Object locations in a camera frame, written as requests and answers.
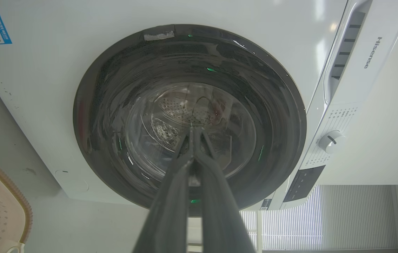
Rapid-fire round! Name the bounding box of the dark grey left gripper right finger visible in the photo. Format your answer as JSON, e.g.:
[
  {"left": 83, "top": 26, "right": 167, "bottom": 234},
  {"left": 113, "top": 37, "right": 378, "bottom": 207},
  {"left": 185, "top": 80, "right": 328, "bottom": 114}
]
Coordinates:
[{"left": 194, "top": 126, "right": 256, "bottom": 253}]

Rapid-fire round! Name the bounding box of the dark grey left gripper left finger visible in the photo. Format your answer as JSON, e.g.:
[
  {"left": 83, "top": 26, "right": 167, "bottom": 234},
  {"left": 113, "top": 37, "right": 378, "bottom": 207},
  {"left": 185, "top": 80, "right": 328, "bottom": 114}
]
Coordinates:
[{"left": 132, "top": 126, "right": 195, "bottom": 253}]

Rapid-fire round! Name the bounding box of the beige perforated laundry basket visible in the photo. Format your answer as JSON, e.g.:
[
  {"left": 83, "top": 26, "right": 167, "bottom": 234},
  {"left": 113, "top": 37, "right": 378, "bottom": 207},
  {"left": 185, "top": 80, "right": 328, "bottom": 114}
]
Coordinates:
[{"left": 0, "top": 148, "right": 33, "bottom": 253}]

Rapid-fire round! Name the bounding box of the round dark washing machine door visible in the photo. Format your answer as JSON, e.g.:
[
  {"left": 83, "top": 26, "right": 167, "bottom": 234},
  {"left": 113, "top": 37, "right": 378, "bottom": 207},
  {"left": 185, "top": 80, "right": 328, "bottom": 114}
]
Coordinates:
[{"left": 73, "top": 24, "right": 307, "bottom": 217}]

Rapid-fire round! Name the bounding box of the white pleated window blind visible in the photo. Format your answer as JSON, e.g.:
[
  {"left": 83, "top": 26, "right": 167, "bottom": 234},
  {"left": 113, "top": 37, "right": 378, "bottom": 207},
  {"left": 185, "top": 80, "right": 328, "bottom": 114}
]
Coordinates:
[{"left": 240, "top": 185, "right": 398, "bottom": 251}]

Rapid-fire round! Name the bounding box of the white washing machine dial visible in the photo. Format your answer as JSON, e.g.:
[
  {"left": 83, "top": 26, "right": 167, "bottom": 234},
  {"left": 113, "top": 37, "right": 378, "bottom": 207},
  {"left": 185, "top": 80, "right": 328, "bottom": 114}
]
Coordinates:
[{"left": 318, "top": 130, "right": 345, "bottom": 154}]

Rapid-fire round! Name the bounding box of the white Hisense washing machine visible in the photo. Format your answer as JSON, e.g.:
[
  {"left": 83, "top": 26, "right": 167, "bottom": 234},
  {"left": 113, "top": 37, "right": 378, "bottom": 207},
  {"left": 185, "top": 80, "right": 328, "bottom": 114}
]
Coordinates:
[{"left": 0, "top": 0, "right": 398, "bottom": 211}]

